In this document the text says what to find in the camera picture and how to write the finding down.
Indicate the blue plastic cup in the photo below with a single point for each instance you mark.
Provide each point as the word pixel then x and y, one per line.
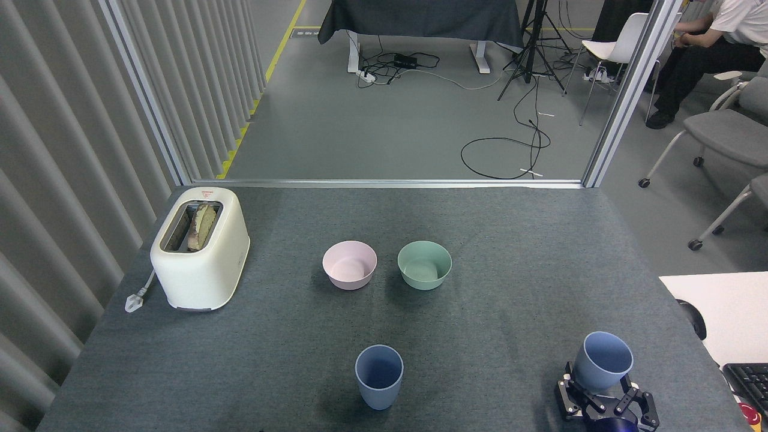
pixel 597 375
pixel 379 396

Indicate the white desk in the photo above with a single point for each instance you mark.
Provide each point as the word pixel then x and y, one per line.
pixel 732 306

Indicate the silver frame rail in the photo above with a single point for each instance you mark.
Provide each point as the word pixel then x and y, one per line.
pixel 384 183

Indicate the pink bowl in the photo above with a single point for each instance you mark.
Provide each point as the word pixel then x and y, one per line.
pixel 350 279

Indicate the table with dark cloth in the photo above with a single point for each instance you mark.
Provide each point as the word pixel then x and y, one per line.
pixel 420 18

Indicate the cream white toaster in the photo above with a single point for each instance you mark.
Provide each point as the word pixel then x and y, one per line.
pixel 204 276

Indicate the white power strip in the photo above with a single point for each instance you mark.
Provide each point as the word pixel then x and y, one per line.
pixel 367 76
pixel 598 75

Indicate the black computer mouse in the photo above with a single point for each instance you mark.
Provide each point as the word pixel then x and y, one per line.
pixel 696 319

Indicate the black power adapter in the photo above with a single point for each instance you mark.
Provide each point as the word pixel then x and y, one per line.
pixel 405 60

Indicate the red round object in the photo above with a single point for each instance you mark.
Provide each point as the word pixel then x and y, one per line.
pixel 750 414

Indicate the toasted bread slice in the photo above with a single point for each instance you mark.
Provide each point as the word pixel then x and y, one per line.
pixel 202 225

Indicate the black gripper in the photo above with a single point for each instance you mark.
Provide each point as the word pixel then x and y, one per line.
pixel 612 425

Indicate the grey wheeled chair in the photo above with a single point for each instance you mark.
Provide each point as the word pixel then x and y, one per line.
pixel 726 132
pixel 761 187

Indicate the green bowl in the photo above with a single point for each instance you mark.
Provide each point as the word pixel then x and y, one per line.
pixel 424 279

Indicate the black tripod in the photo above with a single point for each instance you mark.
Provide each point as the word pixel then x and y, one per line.
pixel 528 54

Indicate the person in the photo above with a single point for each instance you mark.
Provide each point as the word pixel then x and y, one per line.
pixel 702 60

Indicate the silver frame post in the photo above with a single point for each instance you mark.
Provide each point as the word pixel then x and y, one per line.
pixel 147 96
pixel 630 96

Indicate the white plastic chair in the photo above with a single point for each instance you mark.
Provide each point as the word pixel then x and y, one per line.
pixel 624 42

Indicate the black keyboard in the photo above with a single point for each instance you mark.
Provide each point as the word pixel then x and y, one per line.
pixel 750 381

